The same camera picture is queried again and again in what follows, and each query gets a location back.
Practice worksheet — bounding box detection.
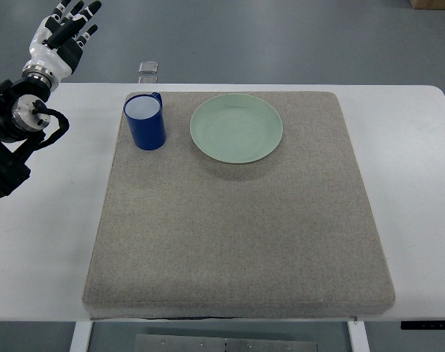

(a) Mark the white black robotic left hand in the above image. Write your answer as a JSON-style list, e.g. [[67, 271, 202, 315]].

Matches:
[[22, 1, 102, 91]]

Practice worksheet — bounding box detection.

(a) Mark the blue enamel cup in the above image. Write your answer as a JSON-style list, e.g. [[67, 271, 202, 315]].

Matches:
[[123, 92, 166, 151]]

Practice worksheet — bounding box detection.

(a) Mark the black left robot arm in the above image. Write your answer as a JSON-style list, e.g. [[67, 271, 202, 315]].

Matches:
[[0, 74, 70, 198]]

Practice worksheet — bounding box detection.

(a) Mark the lower metal floor plate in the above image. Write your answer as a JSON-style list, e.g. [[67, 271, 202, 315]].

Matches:
[[138, 76, 158, 84]]

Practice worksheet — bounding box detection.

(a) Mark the metal floor plate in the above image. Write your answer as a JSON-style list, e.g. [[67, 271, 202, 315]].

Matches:
[[138, 62, 158, 74], [138, 76, 158, 84]]

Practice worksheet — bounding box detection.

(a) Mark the upper metal floor plate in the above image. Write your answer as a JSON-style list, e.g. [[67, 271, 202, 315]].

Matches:
[[138, 62, 158, 74]]

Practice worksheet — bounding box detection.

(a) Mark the light green plate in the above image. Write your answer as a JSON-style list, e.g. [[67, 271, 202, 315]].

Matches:
[[189, 93, 284, 164]]

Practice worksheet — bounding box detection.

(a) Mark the grey felt mat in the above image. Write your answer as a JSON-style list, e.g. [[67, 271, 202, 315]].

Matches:
[[82, 91, 395, 319]]

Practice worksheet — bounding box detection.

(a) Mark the left white table leg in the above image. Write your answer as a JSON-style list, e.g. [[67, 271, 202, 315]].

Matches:
[[69, 321, 93, 352]]

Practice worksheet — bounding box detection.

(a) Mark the white table leg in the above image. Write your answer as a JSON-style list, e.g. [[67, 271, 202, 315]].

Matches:
[[69, 321, 93, 352], [347, 321, 370, 352]]

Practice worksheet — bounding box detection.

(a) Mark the cardboard box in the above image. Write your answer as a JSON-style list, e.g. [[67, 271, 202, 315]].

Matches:
[[409, 0, 445, 10]]

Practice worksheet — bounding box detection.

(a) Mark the right white table leg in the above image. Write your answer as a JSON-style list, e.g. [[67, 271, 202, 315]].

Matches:
[[347, 321, 370, 352]]

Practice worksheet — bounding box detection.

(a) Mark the table control panel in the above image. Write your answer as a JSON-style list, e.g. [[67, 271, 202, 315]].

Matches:
[[400, 320, 445, 331]]

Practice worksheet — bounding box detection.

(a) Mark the grey metal base plate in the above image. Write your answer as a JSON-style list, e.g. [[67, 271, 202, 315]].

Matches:
[[133, 334, 318, 352]]

